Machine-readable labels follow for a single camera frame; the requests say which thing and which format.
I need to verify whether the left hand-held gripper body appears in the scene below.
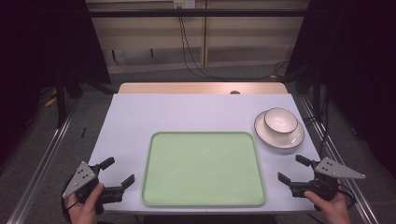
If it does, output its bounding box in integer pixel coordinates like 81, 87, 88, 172
62, 161, 126, 216

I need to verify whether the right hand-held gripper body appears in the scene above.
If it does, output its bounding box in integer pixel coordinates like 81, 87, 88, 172
289, 156, 367, 211

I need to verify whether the person's left hand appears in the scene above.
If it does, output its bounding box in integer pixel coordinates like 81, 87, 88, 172
65, 182, 105, 224

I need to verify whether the person's right hand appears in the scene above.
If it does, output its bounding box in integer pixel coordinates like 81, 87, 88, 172
304, 177, 352, 224

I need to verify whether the white plate with dark rim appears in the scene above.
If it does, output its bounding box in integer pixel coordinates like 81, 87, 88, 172
253, 109, 305, 150

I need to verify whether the white bowl with dark rim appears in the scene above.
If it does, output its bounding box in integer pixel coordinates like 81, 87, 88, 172
262, 106, 299, 136

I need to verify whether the black metal stand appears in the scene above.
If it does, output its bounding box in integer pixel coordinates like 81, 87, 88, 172
52, 68, 116, 129
292, 66, 331, 157

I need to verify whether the green plastic tray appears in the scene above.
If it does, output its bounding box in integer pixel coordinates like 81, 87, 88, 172
140, 131, 267, 208

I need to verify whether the white table mat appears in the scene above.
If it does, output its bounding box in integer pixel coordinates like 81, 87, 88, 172
88, 92, 321, 214

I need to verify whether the wooden table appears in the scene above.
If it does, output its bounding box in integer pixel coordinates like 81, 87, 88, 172
117, 81, 290, 95

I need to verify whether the black horizontal bar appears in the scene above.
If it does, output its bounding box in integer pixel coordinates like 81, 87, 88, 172
88, 8, 309, 19

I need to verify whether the aluminium rail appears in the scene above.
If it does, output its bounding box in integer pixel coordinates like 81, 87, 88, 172
6, 99, 82, 224
298, 94, 379, 224

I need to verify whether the black cable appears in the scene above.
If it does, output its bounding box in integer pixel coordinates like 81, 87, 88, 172
177, 6, 290, 82

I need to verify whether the wooden post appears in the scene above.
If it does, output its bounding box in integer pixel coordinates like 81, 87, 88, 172
200, 0, 210, 68

